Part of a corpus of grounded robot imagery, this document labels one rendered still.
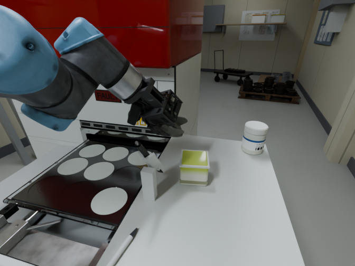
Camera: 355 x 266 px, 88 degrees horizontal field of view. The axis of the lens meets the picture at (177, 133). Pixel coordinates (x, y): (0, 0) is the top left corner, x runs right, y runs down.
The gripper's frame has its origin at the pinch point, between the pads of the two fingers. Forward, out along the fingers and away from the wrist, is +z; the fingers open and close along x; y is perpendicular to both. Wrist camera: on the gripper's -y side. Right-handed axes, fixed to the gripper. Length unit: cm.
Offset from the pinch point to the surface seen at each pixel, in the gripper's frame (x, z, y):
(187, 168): -11.0, -0.2, 7.4
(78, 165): -15.6, -7.7, -35.1
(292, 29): 628, 403, -45
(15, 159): -12, 9, -259
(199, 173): -11.0, 2.5, 9.5
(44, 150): -10, -9, -85
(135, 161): -7.8, 4.9, -21.5
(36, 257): -38.7, -13.8, -16.1
